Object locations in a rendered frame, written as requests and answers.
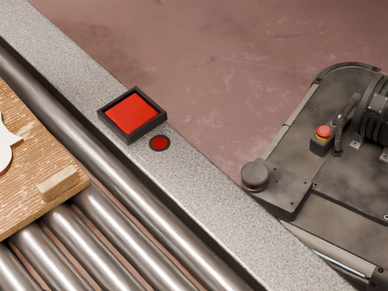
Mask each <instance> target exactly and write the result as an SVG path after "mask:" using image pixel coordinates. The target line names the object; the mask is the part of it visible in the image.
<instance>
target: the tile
mask: <svg viewBox="0 0 388 291"><path fill-rule="evenodd" d="M22 142H24V139H23V138H22V137H19V136H16V135H14V134H12V133H10V132H9V131H8V130H7V129H6V127H5V126H4V124H3V121H2V112H1V111H0V176H1V175H3V174H4V173H5V172H6V171H7V170H8V169H9V167H10V166H11V164H12V161H13V153H12V151H11V149H12V148H14V147H15V146H17V145H19V144H21V143H22Z"/></svg>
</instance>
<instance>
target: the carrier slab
mask: <svg viewBox="0 0 388 291"><path fill-rule="evenodd" d="M0 111H1V112H2V121H3V124H4V126H5V127H6V129H7V130H8V131H9V132H10V133H12V134H14V135H16V136H19V137H22V138H23V139H24V142H22V143H21V144H19V145H17V146H15V147H14V148H12V149H11V151H12V153H13V161H12V164H11V166H10V167H9V169H8V170H7V171H6V172H5V173H4V174H3V175H1V176H0V242H1V241H3V240H4V239H6V238H7V237H9V236H11V235H12V234H13V233H15V232H17V231H18V230H20V229H22V228H23V227H24V226H27V225H28V224H29V223H31V222H33V221H34V220H36V219H38V218H39V217H41V216H42V215H44V214H45V213H47V212H48V211H50V210H52V209H53V208H55V207H56V206H58V205H59V204H61V203H63V202H64V201H65V200H68V199H69V198H70V197H72V196H74V195H75V194H77V193H79V192H80V191H82V190H83V189H85V188H86V187H88V186H90V185H91V182H90V179H89V177H88V176H87V175H86V174H85V173H84V172H83V170H82V169H81V168H80V167H79V165H78V164H77V163H76V162H75V161H74V160H73V159H72V158H71V156H70V155H69V154H68V153H67V152H66V151H65V150H64V149H63V148H62V146H61V145H60V144H59V143H58V142H57V141H56V139H55V138H54V137H53V136H52V135H51V134H50V132H49V131H48V130H47V129H46V128H45V127H44V126H43V125H42V123H41V122H40V121H39V120H38V119H37V118H36V117H35V116H34V114H33V113H32V112H31V111H30V110H29V108H27V106H26V105H25V104H24V103H23V102H22V101H21V99H20V98H19V97H18V96H17V95H16V94H15V93H14V92H13V90H12V89H11V88H10V87H9V86H8V85H7V84H6V83H5V81H4V80H3V79H2V78H1V77H0ZM70 165H73V166H74V167H75V168H76V170H77V174H78V176H79V179H80V181H79V182H78V183H77V184H75V185H74V186H72V187H71V188H69V189H68V190H67V191H64V192H62V193H60V194H59V195H58V196H56V197H55V198H53V199H52V200H50V201H49V202H47V203H45V202H44V201H43V200H42V198H41V197H40V195H39V194H38V191H37V189H36V186H37V185H39V184H41V183H43V182H45V181H47V180H48V179H50V178H51V177H53V176H54V175H56V174H57V173H59V172H60V171H61V170H63V169H65V168H66V167H68V166H70Z"/></svg>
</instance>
